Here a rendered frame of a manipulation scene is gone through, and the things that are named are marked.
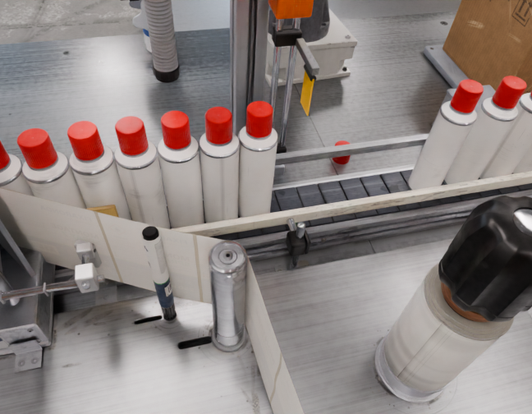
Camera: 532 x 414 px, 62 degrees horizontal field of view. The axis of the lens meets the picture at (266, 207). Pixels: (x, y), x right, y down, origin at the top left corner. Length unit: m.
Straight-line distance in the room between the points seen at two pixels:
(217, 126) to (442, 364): 0.35
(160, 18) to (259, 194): 0.26
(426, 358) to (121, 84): 0.83
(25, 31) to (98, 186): 2.56
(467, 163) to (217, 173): 0.41
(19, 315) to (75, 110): 0.53
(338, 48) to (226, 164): 0.55
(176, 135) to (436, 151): 0.39
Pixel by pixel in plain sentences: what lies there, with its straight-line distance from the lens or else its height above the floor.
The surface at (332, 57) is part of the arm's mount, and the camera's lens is 1.06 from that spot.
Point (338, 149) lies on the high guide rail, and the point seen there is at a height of 0.96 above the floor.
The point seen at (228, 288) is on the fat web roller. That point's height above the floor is 1.04.
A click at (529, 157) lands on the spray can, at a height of 0.93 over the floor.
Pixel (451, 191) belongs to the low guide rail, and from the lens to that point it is 0.78.
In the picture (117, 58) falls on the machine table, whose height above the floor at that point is 0.83.
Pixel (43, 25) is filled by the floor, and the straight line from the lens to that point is 3.13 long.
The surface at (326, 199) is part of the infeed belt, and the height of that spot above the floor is 0.88.
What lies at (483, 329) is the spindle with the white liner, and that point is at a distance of 0.46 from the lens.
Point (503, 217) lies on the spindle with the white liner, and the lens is 0.38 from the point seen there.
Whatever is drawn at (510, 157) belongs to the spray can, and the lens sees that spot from 0.82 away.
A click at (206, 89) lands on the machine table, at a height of 0.83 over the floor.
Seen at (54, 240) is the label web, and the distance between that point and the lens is 0.59.
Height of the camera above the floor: 1.43
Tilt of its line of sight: 50 degrees down
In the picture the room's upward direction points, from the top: 5 degrees clockwise
